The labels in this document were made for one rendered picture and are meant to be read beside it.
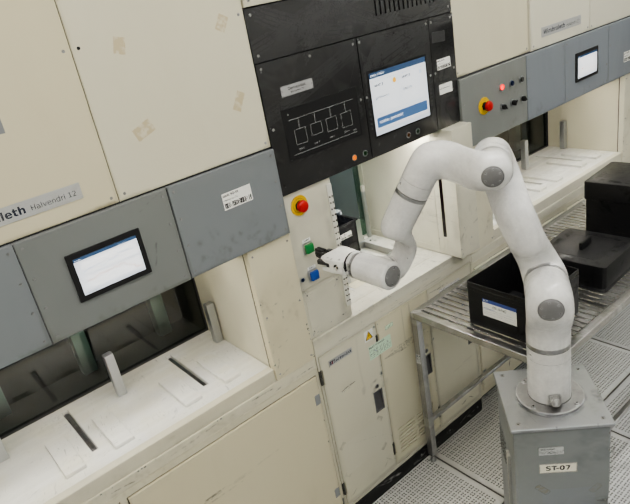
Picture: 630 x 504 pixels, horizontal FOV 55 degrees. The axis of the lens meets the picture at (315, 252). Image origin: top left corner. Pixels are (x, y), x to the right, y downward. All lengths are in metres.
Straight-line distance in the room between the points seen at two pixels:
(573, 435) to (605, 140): 2.16
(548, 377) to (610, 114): 2.10
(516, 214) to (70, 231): 1.11
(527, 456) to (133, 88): 1.47
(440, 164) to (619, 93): 2.16
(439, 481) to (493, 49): 1.78
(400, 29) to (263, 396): 1.31
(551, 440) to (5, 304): 1.48
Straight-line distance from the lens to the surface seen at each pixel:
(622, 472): 2.87
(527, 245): 1.66
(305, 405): 2.21
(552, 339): 1.79
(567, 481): 2.02
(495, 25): 2.64
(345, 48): 2.02
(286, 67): 1.87
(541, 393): 1.90
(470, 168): 1.53
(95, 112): 1.60
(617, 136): 3.70
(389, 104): 2.17
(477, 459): 2.87
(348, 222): 2.37
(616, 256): 2.55
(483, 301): 2.22
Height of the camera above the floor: 1.99
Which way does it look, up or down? 24 degrees down
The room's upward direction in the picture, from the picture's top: 11 degrees counter-clockwise
